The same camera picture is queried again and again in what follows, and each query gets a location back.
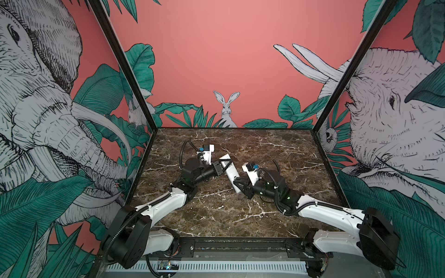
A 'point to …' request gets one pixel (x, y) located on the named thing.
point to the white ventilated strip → (215, 267)
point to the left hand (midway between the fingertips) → (232, 160)
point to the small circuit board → (168, 264)
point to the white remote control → (230, 170)
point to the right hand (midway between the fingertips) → (234, 180)
